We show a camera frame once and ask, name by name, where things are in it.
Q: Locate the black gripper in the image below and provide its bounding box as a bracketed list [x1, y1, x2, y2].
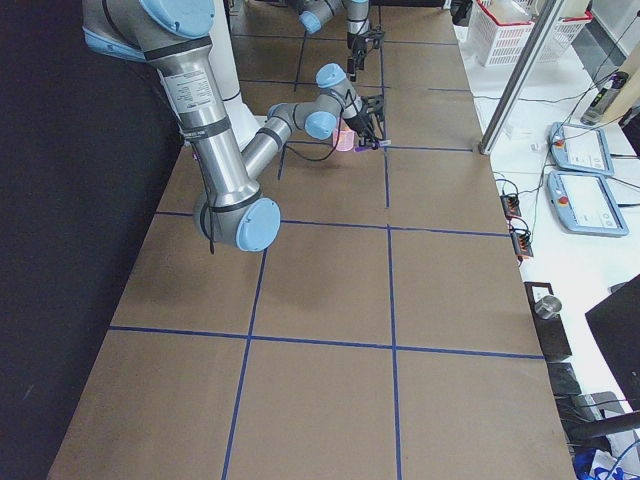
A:
[347, 27, 385, 82]
[345, 95, 385, 150]

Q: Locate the purple highlighter pen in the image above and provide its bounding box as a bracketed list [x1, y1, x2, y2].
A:
[353, 141, 390, 153]

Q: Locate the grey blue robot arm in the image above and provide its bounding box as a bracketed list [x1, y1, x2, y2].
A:
[82, 1, 384, 252]
[291, 0, 385, 81]

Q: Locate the pink mesh pen holder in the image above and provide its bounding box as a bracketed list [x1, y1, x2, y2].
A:
[332, 128, 356, 152]

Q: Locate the white plastic basket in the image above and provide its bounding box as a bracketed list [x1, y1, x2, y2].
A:
[465, 1, 593, 67]

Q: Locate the far orange power strip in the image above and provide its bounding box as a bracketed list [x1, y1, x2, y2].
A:
[500, 193, 521, 219]

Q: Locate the orange power strip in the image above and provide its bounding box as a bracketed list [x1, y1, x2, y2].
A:
[509, 228, 534, 260]
[500, 193, 521, 219]

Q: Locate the near orange power strip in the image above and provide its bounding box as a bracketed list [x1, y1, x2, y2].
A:
[509, 228, 534, 260]

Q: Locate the far teach pendant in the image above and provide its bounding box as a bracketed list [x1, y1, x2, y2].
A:
[548, 122, 614, 177]

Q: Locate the teach pendant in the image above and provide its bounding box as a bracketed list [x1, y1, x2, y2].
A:
[548, 122, 614, 177]
[547, 171, 629, 238]

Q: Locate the near teach pendant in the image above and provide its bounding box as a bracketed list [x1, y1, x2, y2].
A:
[547, 171, 629, 238]

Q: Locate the steel cup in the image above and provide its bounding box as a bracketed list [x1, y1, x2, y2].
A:
[534, 295, 562, 320]

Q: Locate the black box on table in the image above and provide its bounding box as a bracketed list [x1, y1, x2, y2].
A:
[524, 281, 572, 363]

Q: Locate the black monitor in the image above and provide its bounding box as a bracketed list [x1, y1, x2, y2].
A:
[585, 277, 639, 410]

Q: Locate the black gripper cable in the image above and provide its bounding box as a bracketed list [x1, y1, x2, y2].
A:
[204, 89, 389, 255]

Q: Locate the aluminium frame post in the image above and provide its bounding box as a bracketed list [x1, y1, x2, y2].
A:
[478, 0, 566, 155]

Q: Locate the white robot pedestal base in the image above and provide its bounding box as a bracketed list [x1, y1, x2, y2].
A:
[180, 1, 277, 178]

